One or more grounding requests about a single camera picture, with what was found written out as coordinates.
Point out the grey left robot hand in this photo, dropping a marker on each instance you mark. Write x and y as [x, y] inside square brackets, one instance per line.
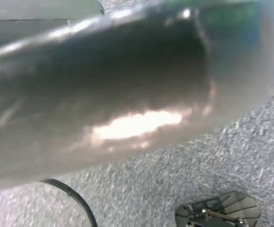
[80, 94]

